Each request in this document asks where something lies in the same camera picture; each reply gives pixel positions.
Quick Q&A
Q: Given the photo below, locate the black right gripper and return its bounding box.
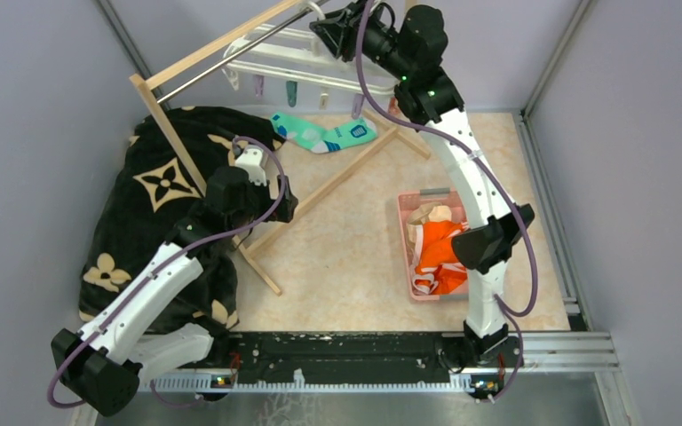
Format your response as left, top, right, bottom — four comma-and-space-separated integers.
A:
307, 0, 412, 83

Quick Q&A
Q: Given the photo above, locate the white plastic clip hanger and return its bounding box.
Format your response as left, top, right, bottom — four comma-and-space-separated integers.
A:
222, 0, 401, 99

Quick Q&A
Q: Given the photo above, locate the wooden drying rack frame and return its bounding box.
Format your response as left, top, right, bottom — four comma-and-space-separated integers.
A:
129, 0, 433, 297

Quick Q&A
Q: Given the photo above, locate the orange underwear white trim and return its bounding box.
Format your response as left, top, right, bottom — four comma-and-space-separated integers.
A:
408, 220, 469, 296

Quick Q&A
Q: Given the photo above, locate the pink perforated plastic basket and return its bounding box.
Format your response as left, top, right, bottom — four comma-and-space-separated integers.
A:
397, 188, 469, 302

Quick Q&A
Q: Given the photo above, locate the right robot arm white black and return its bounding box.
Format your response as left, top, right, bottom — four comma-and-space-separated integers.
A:
309, 1, 539, 366

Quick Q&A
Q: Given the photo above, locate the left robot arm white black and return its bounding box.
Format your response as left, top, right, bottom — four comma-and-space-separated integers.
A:
46, 166, 298, 416

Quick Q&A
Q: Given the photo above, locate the white clothes peg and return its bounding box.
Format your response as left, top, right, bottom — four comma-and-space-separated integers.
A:
319, 88, 329, 110
224, 67, 241, 91

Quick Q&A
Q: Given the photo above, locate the teal clothes peg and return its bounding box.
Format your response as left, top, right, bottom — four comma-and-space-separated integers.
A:
285, 81, 298, 107

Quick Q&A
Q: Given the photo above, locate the salmon pink clothes peg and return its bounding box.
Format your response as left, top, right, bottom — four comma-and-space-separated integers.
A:
387, 97, 401, 118

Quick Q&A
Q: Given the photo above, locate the black floral blanket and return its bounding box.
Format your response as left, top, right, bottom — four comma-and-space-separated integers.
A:
78, 106, 285, 334

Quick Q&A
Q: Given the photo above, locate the green patterned sock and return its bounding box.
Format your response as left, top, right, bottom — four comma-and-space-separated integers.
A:
269, 113, 378, 154

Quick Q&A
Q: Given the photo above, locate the beige cloth in basket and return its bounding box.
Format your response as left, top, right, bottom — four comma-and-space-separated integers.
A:
405, 202, 452, 249

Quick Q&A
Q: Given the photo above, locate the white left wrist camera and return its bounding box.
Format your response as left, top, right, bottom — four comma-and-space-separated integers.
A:
234, 146, 269, 186

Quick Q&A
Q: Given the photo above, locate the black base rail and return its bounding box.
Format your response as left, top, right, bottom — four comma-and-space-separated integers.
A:
185, 332, 524, 399

